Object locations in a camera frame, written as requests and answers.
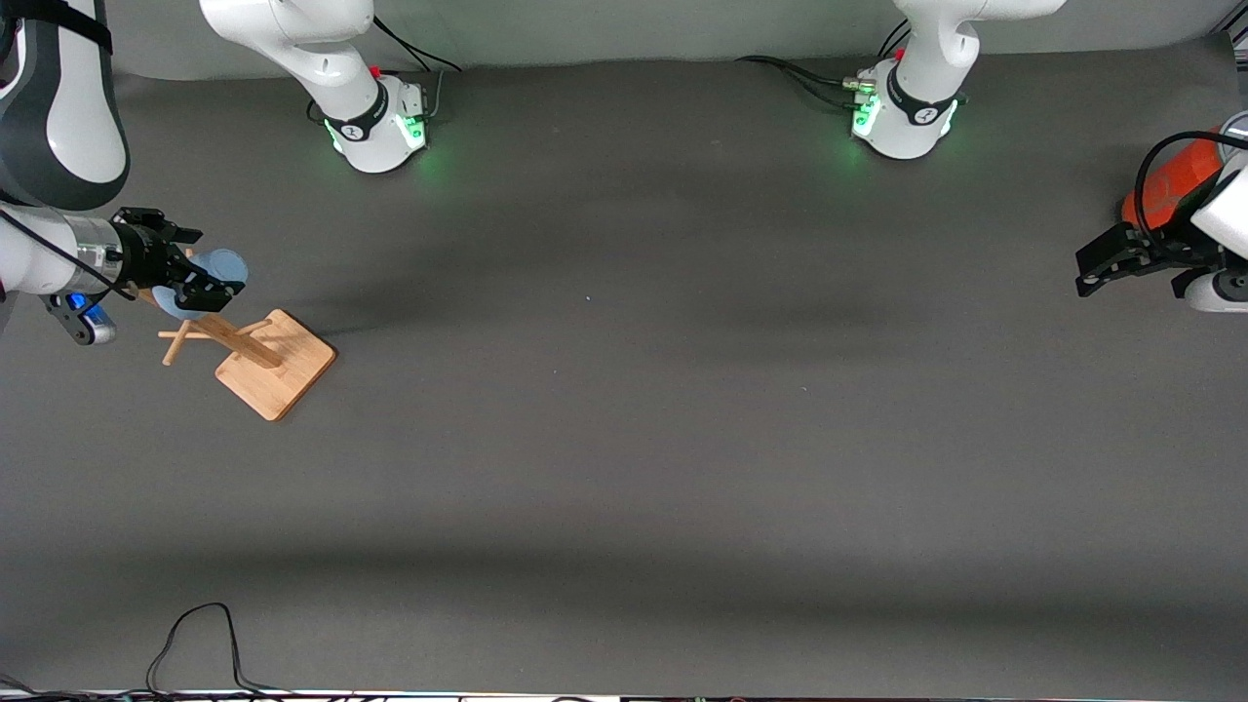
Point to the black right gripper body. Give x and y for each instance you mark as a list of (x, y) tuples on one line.
[(143, 255)]

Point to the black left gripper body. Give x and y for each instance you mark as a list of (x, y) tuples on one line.
[(1162, 252)]

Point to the light blue cup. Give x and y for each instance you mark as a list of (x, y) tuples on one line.
[(222, 263)]

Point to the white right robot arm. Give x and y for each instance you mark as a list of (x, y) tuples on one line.
[(312, 49)]

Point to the wooden cup rack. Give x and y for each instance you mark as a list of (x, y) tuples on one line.
[(278, 370)]

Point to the orange can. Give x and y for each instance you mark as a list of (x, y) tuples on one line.
[(1165, 190)]

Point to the dark grey table mat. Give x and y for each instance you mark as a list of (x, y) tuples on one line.
[(624, 439)]

